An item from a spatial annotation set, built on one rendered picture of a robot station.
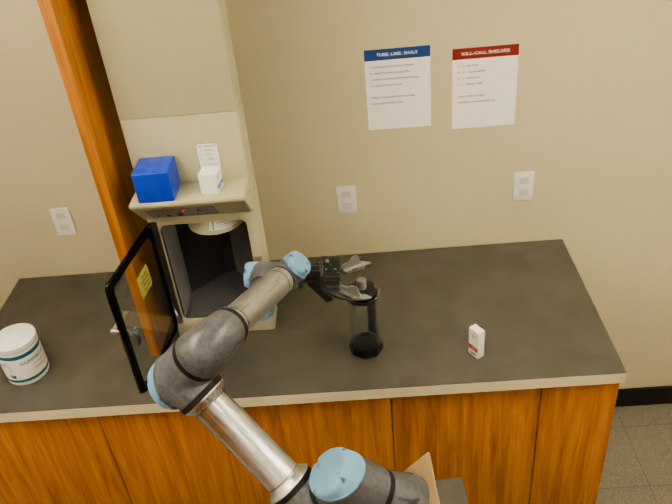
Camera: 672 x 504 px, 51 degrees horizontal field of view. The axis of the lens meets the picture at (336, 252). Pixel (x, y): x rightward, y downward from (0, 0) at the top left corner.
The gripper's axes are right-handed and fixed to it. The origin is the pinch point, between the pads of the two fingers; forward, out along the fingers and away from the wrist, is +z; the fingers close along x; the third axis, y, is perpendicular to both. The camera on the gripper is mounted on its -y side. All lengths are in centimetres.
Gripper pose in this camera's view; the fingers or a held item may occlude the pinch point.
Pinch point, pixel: (369, 281)
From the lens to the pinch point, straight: 202.5
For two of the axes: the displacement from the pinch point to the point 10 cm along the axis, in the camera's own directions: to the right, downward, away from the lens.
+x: 0.3, -8.1, 5.9
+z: 10.0, 0.2, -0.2
